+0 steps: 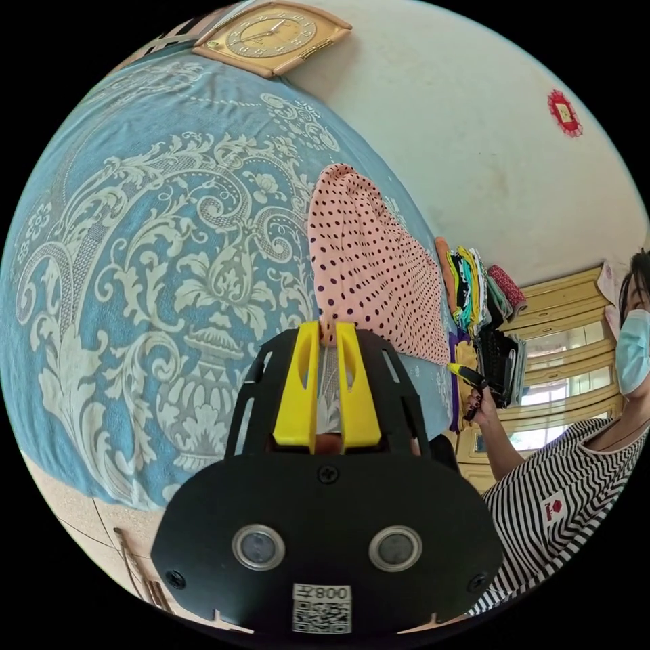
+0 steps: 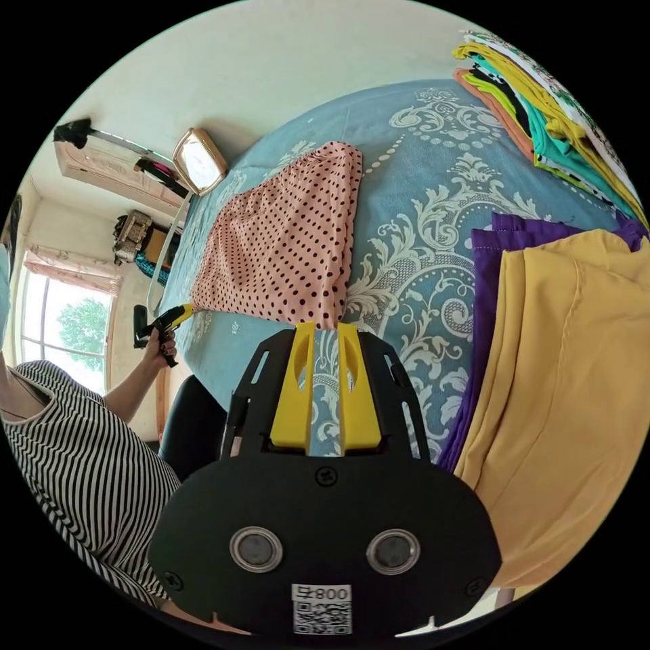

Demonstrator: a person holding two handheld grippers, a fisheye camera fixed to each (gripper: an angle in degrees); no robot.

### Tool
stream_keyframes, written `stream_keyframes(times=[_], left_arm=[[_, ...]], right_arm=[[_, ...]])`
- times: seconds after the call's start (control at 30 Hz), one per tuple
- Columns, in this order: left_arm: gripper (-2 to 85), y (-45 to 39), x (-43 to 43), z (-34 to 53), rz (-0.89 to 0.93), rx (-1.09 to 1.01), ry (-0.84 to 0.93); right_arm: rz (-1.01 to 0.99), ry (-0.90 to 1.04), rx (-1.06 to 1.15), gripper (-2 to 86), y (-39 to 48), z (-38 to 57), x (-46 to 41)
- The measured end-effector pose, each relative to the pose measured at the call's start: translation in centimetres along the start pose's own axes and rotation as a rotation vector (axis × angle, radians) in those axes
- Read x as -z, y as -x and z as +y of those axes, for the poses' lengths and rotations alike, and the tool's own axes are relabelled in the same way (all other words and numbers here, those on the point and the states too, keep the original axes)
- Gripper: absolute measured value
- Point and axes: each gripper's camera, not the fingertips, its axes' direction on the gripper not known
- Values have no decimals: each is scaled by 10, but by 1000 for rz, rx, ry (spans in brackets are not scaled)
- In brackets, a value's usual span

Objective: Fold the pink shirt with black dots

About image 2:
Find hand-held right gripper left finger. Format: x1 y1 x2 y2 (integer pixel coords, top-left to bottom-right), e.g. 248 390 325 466
269 322 316 454

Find person's body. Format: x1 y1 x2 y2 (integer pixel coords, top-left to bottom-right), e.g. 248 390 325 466
0 192 185 613

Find gold-framed clock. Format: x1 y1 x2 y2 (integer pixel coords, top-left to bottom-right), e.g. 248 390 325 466
171 127 229 198

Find window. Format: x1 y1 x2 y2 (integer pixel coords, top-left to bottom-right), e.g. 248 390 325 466
14 269 116 395

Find pink patterned curtain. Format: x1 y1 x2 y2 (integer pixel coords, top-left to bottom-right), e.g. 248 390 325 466
22 244 124 297

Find cluttered shelf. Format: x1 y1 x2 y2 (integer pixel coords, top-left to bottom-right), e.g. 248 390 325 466
111 209 182 286

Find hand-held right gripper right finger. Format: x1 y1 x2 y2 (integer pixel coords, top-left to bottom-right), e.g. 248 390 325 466
337 322 382 454

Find person's left hand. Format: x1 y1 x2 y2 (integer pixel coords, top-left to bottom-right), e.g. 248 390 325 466
144 327 179 370

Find pile of colourful folded clothes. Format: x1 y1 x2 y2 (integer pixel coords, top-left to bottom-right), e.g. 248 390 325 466
452 29 650 230

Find person's left forearm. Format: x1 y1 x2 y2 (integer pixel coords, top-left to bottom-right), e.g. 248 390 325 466
101 355 167 427

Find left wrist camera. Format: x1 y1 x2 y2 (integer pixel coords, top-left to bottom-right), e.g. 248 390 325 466
132 304 150 351

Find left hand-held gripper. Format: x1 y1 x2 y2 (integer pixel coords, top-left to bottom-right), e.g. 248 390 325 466
145 302 197 369

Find yellow and purple clothes pile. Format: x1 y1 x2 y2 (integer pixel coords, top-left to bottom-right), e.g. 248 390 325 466
436 212 650 594

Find pink shirt with black dots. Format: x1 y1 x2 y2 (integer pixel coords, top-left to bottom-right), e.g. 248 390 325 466
190 141 364 332

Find pale pink cupboard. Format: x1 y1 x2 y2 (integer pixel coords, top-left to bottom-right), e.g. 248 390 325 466
52 117 192 210

